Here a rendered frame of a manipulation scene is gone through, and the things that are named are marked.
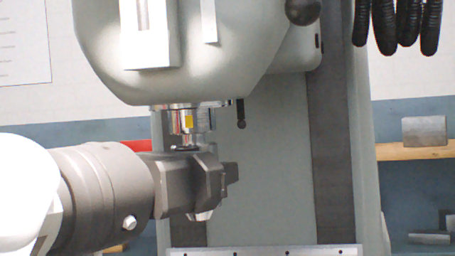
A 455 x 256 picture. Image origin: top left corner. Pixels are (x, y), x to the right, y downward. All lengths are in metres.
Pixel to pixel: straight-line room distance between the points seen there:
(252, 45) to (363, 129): 0.48
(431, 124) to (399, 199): 0.82
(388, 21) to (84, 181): 0.47
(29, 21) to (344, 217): 4.73
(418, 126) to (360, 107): 3.32
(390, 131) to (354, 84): 3.84
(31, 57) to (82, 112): 0.65
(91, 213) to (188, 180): 0.11
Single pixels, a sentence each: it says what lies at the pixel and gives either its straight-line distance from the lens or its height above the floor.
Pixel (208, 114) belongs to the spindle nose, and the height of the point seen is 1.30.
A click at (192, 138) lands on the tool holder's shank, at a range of 0.61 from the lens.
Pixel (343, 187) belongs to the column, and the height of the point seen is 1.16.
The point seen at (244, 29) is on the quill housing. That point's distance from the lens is 0.53.
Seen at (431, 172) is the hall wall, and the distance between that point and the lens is 4.86.
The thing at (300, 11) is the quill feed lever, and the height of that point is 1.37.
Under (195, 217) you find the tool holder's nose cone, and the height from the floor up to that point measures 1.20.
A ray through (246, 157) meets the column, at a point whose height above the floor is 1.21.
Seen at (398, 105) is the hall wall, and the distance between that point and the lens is 4.80.
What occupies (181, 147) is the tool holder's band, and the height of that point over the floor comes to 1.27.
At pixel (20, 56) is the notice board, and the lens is 5.54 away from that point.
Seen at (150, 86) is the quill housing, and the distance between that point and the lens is 0.54.
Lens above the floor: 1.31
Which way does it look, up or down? 3 degrees down
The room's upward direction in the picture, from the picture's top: 4 degrees counter-clockwise
